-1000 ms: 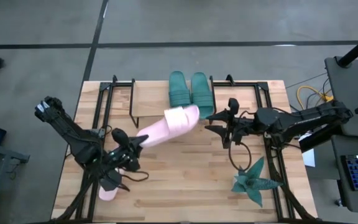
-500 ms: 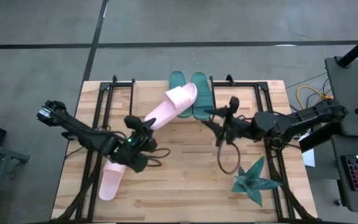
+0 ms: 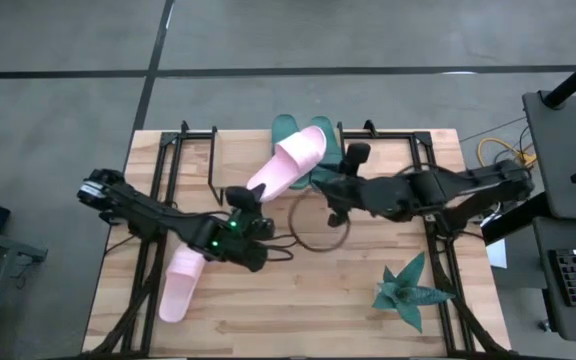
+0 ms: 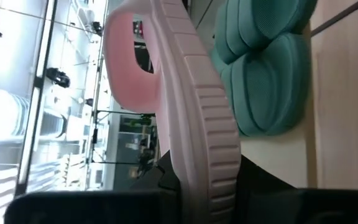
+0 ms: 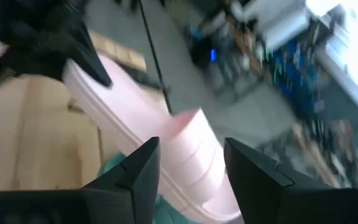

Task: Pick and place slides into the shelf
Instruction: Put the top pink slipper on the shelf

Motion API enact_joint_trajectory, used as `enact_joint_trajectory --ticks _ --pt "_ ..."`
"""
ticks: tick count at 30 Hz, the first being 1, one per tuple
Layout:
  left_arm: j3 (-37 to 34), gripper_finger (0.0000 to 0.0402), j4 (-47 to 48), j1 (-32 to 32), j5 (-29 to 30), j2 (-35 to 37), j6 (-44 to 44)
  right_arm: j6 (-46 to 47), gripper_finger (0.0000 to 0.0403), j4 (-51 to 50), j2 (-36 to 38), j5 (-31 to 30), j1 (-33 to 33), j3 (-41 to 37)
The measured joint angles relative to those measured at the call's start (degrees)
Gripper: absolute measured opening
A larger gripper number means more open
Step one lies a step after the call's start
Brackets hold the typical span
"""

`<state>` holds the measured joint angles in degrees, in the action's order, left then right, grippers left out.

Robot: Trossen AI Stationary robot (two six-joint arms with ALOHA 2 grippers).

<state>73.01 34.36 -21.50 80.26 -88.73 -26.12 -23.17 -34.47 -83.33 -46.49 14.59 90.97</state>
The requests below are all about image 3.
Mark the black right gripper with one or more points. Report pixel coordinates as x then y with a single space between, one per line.
350 195

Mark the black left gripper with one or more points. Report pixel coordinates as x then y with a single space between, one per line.
248 215

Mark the green rubber slide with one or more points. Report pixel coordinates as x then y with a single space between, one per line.
283 127
335 150

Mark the pink rubber slide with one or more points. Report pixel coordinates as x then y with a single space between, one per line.
293 155
178 290

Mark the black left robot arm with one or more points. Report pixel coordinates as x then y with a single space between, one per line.
143 210

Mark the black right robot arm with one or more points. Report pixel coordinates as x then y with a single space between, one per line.
443 187

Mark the wooden shelf with black legs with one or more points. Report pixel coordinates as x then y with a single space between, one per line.
238 160

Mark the green artificial plant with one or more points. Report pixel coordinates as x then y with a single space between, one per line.
408 295

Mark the white paper sheet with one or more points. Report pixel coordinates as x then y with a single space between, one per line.
497 255

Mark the black diagonal bar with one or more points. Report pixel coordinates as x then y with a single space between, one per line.
513 222

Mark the grey desk with pole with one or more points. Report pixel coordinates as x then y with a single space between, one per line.
563 150

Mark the grey metal stand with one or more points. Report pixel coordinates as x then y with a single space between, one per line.
18 250

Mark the black pole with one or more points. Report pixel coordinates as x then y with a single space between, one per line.
568 85

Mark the grey desk with keyboard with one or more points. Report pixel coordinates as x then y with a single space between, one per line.
568 320

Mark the black aluminium table frame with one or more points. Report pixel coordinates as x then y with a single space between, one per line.
393 135

